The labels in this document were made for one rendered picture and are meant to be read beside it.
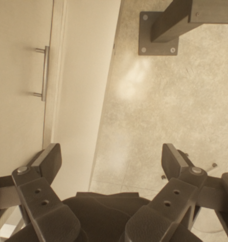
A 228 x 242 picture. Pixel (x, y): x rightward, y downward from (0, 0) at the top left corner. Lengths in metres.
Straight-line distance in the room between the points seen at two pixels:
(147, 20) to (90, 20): 0.86
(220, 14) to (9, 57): 0.51
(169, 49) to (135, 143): 0.82
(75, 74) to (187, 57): 1.06
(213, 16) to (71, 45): 0.41
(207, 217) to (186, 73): 1.09
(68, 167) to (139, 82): 0.93
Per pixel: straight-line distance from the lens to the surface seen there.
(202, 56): 1.56
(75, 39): 0.63
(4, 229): 1.17
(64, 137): 0.69
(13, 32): 0.44
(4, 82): 0.42
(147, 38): 1.42
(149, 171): 1.72
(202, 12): 0.55
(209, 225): 1.61
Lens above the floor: 1.40
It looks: 73 degrees down
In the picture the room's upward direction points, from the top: 177 degrees counter-clockwise
